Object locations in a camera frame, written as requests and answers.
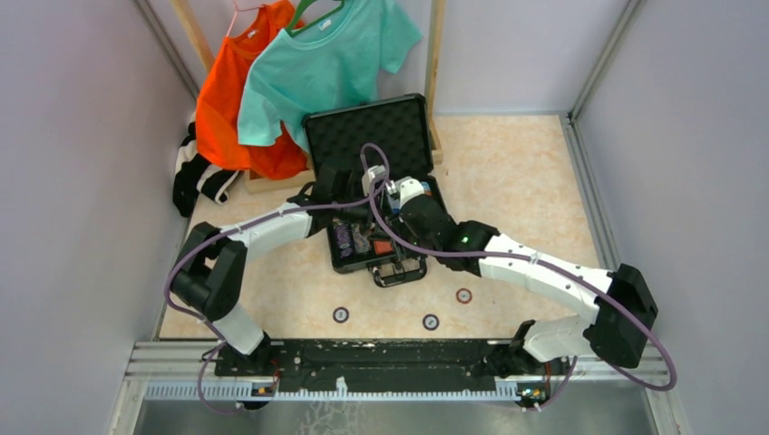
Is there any black poker set case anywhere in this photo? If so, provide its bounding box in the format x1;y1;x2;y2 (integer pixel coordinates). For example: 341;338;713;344
301;93;444;287

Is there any red playing card box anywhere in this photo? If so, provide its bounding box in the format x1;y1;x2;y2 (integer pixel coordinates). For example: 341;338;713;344
372;240;394;256

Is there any red white chip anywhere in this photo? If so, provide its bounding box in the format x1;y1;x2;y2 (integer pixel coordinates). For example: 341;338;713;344
455;288;473;305

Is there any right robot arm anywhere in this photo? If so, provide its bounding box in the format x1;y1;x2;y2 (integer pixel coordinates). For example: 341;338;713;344
397;193;658;373

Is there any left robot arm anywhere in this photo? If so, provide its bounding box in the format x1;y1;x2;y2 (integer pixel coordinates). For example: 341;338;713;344
163;164;364;375

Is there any orange red chip row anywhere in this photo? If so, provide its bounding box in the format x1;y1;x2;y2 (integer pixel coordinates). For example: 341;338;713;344
421;181;433;198

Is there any purple chip row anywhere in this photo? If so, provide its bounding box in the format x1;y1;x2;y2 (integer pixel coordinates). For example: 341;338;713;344
334;223;355;258

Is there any blue tan chip row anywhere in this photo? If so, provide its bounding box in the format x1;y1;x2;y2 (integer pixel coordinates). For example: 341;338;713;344
352;227;372;255

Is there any wooden clothes rack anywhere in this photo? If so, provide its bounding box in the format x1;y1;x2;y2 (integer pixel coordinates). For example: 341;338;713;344
169;0;445;194

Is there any purple chip on table right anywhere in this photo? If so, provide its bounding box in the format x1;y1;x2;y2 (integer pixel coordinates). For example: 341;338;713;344
422;314;440;331

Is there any purple chip on table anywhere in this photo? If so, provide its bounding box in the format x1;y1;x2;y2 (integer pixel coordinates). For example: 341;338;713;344
333;306;350;324
422;314;440;331

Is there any orange t-shirt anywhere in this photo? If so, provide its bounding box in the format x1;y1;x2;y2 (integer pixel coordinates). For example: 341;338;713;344
196;1;307;180

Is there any teal t-shirt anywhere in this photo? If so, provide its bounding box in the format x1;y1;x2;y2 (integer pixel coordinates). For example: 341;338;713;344
237;1;423;151

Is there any purple chip on table left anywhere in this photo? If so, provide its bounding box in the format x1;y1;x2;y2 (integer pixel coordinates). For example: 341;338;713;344
333;306;350;324

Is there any black white striped garment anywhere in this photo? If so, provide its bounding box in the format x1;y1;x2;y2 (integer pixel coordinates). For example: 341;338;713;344
172;112;241;218

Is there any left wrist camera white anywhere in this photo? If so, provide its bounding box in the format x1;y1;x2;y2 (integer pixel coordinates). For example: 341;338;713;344
361;165;387;196

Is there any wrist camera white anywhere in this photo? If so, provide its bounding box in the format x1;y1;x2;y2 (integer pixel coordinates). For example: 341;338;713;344
385;177;425;208
361;165;387;196

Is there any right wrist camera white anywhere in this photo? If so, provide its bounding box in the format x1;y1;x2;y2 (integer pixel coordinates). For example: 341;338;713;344
385;177;425;208

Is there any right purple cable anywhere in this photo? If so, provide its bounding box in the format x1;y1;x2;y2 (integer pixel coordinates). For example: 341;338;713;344
366;179;679;413

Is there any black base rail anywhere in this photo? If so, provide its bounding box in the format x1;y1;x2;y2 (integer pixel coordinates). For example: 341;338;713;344
215;339;568;393

